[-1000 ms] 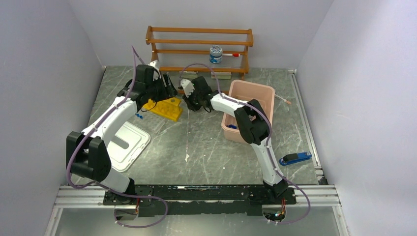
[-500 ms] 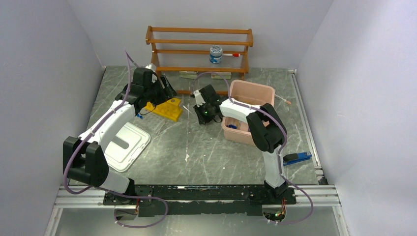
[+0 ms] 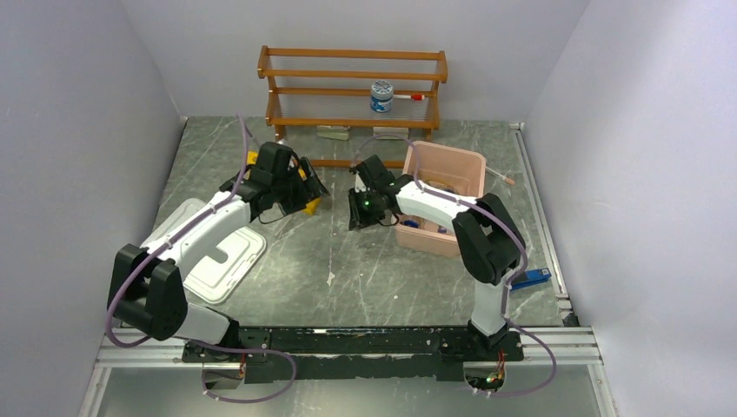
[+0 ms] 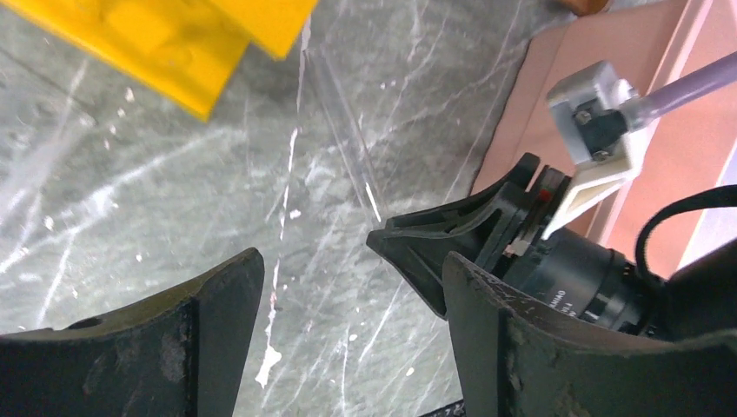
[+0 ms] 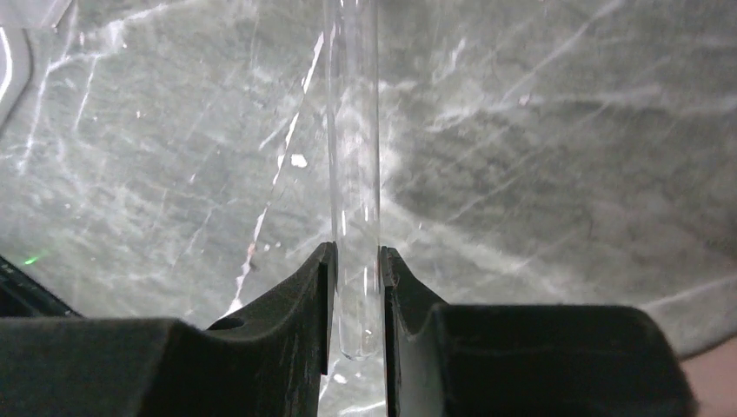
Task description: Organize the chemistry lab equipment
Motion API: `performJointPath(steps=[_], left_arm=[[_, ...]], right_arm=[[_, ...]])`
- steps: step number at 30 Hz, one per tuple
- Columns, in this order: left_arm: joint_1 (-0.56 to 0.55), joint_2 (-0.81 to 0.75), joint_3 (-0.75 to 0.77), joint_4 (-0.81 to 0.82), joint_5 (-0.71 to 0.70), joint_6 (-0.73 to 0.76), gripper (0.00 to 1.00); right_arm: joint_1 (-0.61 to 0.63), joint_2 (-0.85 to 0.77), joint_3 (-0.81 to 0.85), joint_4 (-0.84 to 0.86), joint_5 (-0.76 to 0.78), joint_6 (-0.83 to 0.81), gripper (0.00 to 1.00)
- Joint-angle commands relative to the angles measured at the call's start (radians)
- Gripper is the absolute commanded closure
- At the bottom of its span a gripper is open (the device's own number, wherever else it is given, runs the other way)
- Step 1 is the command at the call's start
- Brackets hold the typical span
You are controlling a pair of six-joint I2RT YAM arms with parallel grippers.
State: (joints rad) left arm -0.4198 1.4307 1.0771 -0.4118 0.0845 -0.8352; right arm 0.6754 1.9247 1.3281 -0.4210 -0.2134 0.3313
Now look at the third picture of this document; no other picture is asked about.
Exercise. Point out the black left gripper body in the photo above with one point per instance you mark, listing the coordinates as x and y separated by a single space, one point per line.
289 190

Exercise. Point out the yellow test tube rack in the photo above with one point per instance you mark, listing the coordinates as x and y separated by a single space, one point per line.
311 207

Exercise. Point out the blue stapler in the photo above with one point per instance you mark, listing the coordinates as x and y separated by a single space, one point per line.
530 278

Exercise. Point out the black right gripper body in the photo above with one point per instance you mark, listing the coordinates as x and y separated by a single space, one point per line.
379 214

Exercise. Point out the blue white jar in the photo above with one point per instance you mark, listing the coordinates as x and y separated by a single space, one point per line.
381 96

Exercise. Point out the pink plastic bin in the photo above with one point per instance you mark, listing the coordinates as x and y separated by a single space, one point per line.
460 168

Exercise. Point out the glass rod orange tip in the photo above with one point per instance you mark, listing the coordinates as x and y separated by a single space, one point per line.
500 175

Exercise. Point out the tan rubber tubing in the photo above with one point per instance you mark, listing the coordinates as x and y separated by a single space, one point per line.
442 186

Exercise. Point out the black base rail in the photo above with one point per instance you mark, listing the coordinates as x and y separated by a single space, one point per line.
445 353

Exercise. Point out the white plastic lid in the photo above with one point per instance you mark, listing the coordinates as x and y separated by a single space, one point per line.
220 271

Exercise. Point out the wooden shelf rack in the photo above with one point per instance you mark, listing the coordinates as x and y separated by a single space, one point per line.
331 87

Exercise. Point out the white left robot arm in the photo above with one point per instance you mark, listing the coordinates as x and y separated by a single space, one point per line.
147 283

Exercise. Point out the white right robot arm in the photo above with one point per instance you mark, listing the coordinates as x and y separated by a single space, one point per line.
490 244

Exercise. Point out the white box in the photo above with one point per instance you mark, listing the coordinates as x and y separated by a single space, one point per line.
390 133
339 133

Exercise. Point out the white box left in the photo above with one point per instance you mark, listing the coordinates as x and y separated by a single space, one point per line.
339 133

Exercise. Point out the white box right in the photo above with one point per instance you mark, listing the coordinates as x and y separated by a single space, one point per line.
390 133

